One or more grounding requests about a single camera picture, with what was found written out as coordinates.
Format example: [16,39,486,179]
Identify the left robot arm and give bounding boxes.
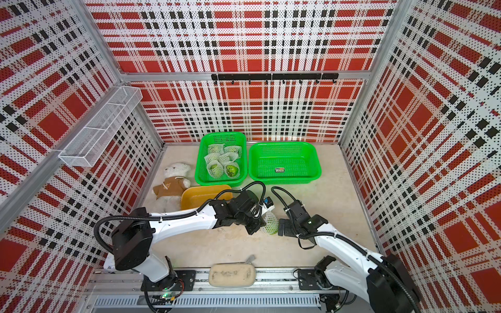
[93,181,274,282]

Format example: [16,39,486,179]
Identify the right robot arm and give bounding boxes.
[271,186,421,312]

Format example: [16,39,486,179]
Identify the yellow plastic bowl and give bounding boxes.
[181,185,231,211]

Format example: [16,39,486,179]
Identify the green basket with fruit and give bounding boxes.
[249,142,322,185]

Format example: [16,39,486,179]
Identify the empty green plastic basket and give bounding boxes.
[195,132,248,186]

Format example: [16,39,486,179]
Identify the beige sponge block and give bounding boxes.
[208,263,257,288]

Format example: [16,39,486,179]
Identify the white teddy bear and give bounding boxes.
[153,162,191,199]

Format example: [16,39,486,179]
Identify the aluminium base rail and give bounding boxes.
[86,266,408,312]

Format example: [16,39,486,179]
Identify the black hook rail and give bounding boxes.
[211,73,339,83]

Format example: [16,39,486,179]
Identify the clear wall shelf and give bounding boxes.
[59,86,142,168]

